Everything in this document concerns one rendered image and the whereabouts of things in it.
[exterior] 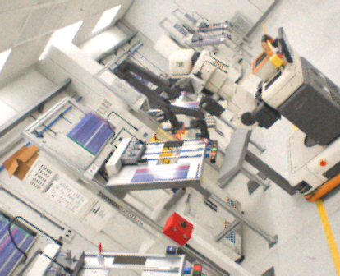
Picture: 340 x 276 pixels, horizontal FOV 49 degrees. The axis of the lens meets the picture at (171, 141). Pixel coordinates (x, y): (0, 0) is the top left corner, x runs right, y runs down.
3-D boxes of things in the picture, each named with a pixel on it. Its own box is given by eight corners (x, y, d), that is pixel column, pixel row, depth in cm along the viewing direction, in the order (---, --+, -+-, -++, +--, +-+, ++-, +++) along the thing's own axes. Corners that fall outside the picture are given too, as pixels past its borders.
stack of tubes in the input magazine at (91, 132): (115, 128, 332) (89, 110, 328) (95, 155, 287) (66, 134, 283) (107, 138, 338) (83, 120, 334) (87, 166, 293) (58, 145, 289)
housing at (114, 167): (134, 151, 341) (130, 137, 335) (118, 180, 298) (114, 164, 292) (126, 152, 343) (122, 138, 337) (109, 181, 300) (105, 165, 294)
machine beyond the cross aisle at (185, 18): (253, 39, 910) (191, -12, 883) (255, 46, 837) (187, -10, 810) (217, 81, 970) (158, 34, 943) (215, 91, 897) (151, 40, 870)
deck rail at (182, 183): (200, 185, 267) (199, 177, 265) (200, 186, 265) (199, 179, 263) (107, 190, 283) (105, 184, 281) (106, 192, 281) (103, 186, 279)
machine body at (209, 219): (245, 206, 349) (194, 167, 340) (247, 260, 287) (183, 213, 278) (202, 245, 378) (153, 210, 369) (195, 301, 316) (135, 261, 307)
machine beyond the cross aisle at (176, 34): (255, 53, 782) (182, -7, 755) (256, 63, 710) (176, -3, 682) (213, 101, 842) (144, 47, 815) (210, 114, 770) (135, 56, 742)
